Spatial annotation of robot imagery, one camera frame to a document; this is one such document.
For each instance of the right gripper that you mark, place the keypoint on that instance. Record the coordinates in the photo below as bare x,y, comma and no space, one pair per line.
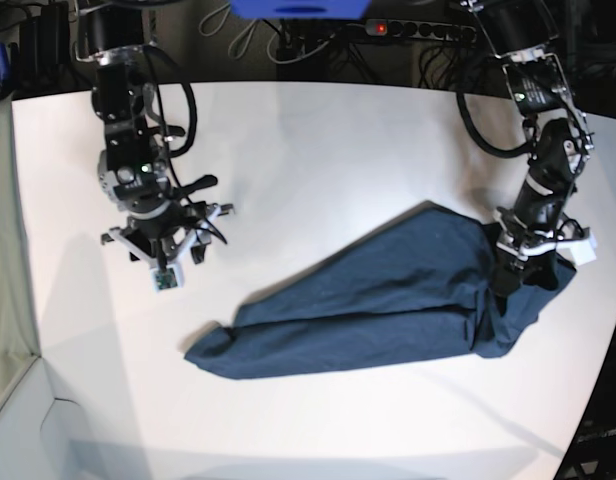
175,231

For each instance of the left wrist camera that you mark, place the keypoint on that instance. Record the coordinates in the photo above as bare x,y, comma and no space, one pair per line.
583,250

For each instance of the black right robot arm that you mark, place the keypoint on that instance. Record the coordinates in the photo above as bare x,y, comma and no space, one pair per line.
135,170

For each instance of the grey-green fabric curtain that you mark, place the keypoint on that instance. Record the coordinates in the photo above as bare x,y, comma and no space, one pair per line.
19,344

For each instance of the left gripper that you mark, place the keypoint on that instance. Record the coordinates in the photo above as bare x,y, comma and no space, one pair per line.
533,229

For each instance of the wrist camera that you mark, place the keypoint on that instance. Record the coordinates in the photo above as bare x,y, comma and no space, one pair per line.
583,250
168,278

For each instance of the black power strip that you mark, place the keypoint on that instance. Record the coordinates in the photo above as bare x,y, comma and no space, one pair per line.
420,30

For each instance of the blue cylinder object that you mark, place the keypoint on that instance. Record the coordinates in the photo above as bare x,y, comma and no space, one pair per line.
5,67

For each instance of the dark blue t-shirt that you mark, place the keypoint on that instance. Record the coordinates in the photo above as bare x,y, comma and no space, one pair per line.
418,290

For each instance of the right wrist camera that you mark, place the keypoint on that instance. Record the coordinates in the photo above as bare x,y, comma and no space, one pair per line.
168,278

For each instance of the blue plastic bin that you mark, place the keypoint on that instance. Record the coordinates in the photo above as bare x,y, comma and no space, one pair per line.
299,9

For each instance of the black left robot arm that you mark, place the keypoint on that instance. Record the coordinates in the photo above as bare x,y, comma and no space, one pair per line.
558,143

